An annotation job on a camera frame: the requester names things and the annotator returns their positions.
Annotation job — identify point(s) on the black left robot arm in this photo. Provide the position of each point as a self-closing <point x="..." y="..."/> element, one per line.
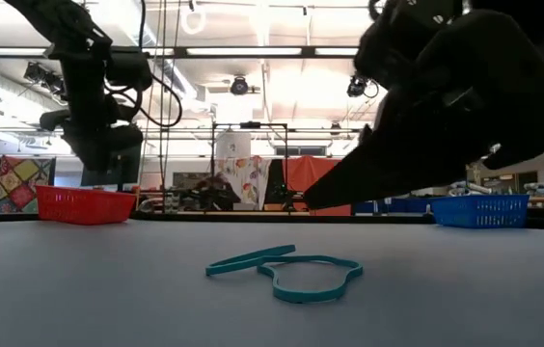
<point x="84" y="82"/>

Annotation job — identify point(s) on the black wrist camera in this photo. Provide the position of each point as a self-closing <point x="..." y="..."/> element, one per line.
<point x="397" y="43"/>
<point x="127" y="137"/>

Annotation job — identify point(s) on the black computer monitor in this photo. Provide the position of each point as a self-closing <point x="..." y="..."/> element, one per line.
<point x="133" y="173"/>

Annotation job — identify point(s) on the teal rubber band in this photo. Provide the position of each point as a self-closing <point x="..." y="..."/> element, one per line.
<point x="233" y="262"/>
<point x="301" y="296"/>

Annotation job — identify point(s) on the black distant robot arm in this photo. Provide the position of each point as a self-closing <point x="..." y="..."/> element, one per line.
<point x="281" y="195"/>

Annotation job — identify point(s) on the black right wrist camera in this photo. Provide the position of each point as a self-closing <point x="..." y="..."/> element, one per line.
<point x="397" y="43"/>

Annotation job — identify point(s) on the red plastic basket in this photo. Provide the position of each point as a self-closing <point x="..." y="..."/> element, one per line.
<point x="84" y="207"/>

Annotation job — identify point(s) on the blue plastic basket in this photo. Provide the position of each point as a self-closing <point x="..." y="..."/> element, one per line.
<point x="479" y="212"/>

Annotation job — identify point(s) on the orange hanging cloth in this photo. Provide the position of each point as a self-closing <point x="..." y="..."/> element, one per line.
<point x="298" y="178"/>

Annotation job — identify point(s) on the blue storage bin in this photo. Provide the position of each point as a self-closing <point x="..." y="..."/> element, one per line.
<point x="397" y="206"/>

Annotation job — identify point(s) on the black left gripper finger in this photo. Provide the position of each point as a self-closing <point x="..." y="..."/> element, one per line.
<point x="103" y="161"/>

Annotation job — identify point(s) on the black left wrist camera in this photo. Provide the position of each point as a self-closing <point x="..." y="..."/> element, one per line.
<point x="127" y="137"/>

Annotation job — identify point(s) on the pale rolled fabric bundle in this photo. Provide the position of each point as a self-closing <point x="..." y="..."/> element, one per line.
<point x="474" y="189"/>

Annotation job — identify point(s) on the white floral hanging cloth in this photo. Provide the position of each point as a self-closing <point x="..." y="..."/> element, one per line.
<point x="248" y="178"/>

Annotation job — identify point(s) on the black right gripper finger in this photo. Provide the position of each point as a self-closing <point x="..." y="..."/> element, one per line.
<point x="388" y="173"/>

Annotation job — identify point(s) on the white round column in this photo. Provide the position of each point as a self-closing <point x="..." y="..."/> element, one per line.
<point x="233" y="144"/>

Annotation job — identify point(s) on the black distant frame stand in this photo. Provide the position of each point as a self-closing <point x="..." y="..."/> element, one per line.
<point x="250" y="125"/>

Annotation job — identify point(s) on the black ceiling camera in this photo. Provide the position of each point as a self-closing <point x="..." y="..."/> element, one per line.
<point x="47" y="79"/>
<point x="239" y="86"/>
<point x="356" y="88"/>

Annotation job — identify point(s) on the colourful patchwork quilt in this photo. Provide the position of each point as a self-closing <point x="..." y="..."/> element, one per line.
<point x="16" y="183"/>

